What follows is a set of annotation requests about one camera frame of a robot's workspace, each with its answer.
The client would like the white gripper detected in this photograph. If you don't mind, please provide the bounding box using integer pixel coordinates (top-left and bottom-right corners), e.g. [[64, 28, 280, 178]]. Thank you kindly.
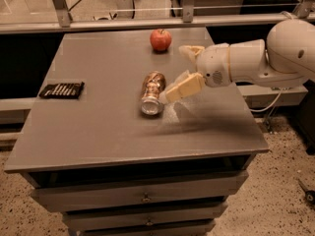
[[159, 43, 231, 104]]

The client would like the orange soda can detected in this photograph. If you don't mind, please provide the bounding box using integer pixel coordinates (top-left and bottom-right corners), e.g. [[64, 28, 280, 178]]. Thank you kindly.
[[140, 71, 166, 115]]

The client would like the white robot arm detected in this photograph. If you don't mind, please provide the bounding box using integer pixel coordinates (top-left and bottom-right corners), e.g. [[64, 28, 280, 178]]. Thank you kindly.
[[159, 19, 315, 104]]

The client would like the red apple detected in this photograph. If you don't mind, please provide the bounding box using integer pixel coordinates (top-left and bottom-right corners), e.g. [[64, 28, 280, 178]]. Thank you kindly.
[[150, 29, 172, 52]]

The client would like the grey drawer cabinet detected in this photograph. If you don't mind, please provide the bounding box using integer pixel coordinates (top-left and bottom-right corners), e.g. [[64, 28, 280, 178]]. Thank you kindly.
[[5, 28, 268, 236]]

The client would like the grey metal railing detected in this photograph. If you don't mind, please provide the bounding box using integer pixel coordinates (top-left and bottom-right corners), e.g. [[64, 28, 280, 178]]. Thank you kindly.
[[0, 0, 314, 34]]

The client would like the white cable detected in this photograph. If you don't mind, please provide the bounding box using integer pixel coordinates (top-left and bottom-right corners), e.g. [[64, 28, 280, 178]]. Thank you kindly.
[[249, 88, 284, 114]]

